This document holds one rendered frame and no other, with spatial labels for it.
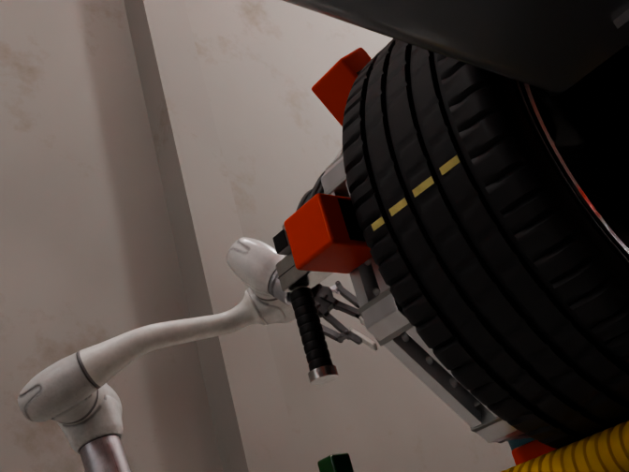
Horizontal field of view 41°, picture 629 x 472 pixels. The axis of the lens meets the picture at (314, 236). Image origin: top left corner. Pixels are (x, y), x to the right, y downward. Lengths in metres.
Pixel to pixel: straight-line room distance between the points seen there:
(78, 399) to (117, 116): 3.22
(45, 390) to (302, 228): 1.13
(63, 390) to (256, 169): 3.50
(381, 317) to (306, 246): 0.13
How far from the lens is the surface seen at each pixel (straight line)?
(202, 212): 4.62
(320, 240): 0.99
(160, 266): 4.62
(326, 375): 1.24
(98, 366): 2.01
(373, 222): 0.98
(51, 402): 2.04
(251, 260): 1.95
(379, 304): 1.04
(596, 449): 1.01
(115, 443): 2.14
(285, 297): 1.92
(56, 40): 5.30
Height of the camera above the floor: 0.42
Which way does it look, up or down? 25 degrees up
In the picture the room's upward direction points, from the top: 16 degrees counter-clockwise
